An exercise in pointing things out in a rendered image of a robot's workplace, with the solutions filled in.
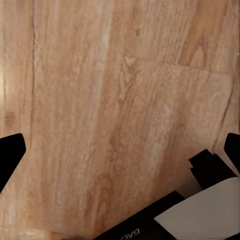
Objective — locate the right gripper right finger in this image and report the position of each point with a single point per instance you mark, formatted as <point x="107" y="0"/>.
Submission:
<point x="232" y="149"/>

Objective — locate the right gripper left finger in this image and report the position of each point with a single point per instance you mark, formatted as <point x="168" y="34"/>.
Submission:
<point x="12" y="149"/>

